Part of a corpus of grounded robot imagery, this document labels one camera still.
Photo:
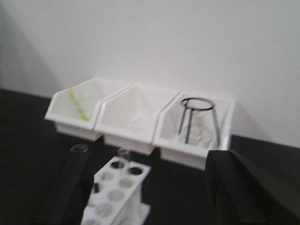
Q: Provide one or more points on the clear glass flask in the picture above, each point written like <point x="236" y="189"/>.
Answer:
<point x="200" y="134"/>

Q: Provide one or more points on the yellow-green glass rod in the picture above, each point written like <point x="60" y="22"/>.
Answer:
<point x="77" y="103"/>

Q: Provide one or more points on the black wire tripod stand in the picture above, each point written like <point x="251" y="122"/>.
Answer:
<point x="205" y="105"/>

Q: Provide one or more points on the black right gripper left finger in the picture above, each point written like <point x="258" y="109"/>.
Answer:
<point x="68" y="196"/>

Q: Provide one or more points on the clear glass test tube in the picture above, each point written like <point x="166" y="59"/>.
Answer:
<point x="124" y="158"/>

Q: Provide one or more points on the white middle storage bin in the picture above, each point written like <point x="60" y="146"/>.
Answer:
<point x="129" y="119"/>

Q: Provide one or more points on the white right storage bin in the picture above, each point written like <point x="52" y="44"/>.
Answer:
<point x="166" y="135"/>

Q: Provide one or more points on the white test tube rack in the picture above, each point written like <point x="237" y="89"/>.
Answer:
<point x="116" y="198"/>

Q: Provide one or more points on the white storage bin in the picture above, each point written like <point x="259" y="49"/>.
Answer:
<point x="91" y="94"/>
<point x="166" y="135"/>
<point x="129" y="119"/>

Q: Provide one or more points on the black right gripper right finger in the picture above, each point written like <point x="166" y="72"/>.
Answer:
<point x="253" y="190"/>

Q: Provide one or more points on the white left storage bin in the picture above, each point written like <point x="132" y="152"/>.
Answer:
<point x="91" y="94"/>

